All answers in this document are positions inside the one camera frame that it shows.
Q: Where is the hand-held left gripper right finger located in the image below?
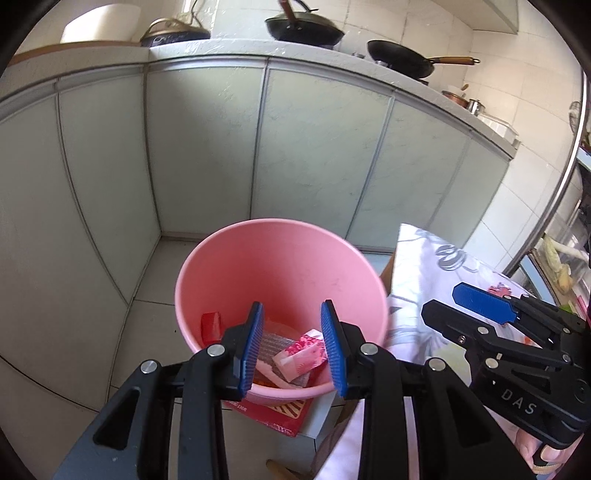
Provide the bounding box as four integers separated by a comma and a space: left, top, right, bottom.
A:
320, 299, 532, 480

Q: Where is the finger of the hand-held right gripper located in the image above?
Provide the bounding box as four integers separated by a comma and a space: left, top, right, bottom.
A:
421, 299, 575, 367
452, 282, 591, 335

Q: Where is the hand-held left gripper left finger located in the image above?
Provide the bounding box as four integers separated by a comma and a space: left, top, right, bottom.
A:
53, 301, 266, 480

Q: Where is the pink patterned packet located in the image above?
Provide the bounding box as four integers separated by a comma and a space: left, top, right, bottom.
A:
272, 329, 329, 381

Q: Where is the red packet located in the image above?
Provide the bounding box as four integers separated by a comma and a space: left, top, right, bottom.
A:
201, 311, 225, 344

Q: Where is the pink plastic bucket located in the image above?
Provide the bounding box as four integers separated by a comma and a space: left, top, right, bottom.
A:
174, 220, 389, 407

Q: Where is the person's right hand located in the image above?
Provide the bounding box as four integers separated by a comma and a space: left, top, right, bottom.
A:
515, 429, 578, 472

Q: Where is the red box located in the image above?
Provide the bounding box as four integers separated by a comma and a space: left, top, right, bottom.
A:
222, 397, 317, 437

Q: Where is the clear plastic container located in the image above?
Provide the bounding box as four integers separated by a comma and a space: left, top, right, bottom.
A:
538, 222, 591, 296

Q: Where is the white ladle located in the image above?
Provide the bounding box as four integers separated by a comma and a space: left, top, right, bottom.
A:
551, 242, 589, 257

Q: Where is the metal shelf rack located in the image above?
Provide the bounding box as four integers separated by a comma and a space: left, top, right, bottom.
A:
501, 69, 591, 315

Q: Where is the white rectangular container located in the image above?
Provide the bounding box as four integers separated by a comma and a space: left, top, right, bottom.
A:
480, 114, 520, 141

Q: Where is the copper pot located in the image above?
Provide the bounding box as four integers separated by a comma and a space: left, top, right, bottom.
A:
442, 84, 472, 106

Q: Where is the grey kitchen cabinet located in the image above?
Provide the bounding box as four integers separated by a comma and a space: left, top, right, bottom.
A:
0, 39, 518, 411

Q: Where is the black wok with lid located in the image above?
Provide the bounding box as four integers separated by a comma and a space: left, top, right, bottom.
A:
264, 0, 345, 47

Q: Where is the white appliance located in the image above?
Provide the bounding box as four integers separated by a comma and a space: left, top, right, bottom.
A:
61, 4, 141, 44

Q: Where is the black wok with wooden handle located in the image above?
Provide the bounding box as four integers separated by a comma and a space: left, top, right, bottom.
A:
367, 40, 481, 79

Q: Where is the black wall cable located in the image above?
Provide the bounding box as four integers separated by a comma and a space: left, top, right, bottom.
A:
178, 0, 204, 28

